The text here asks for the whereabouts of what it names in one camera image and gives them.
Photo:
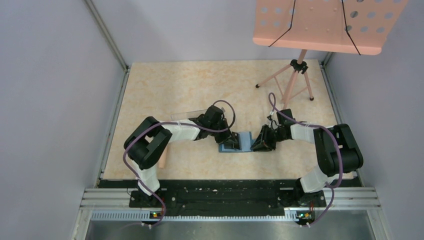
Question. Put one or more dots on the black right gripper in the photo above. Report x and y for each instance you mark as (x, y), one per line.
(263, 143)

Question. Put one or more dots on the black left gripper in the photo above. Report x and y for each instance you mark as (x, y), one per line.
(225, 138)

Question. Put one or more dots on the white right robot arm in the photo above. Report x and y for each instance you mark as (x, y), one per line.
(337, 153)

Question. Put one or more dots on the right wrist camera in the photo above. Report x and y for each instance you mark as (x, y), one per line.
(272, 123)

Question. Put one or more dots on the pink music stand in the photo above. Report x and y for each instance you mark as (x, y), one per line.
(338, 26)

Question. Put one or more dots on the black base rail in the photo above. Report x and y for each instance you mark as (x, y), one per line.
(228, 198)

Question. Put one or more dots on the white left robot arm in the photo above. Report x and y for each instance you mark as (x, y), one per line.
(144, 147)

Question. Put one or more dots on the clear acrylic card box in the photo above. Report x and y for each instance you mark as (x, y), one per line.
(187, 115)

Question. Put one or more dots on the blue leather card holder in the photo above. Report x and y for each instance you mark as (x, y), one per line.
(242, 143)

